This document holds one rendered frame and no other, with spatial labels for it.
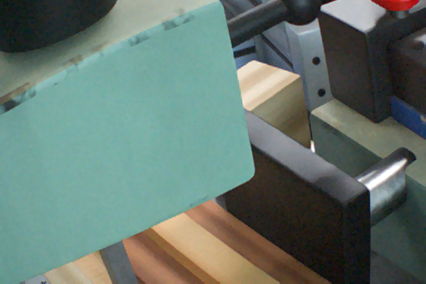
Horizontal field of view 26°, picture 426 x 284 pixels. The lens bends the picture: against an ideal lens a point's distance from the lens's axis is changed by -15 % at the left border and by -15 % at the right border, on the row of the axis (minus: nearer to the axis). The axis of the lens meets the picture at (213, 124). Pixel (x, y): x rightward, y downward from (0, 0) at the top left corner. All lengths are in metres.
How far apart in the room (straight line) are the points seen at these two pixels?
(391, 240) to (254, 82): 0.14
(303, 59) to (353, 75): 0.54
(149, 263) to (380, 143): 0.12
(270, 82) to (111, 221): 0.22
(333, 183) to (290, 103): 0.18
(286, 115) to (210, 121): 0.20
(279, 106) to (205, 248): 0.14
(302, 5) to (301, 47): 0.60
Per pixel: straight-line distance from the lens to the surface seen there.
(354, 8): 0.45
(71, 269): 0.42
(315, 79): 1.00
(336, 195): 0.35
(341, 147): 0.46
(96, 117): 0.31
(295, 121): 0.54
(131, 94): 0.32
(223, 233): 0.42
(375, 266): 0.46
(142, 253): 0.42
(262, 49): 1.11
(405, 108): 0.44
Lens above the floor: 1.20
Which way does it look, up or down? 30 degrees down
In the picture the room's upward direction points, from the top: 12 degrees counter-clockwise
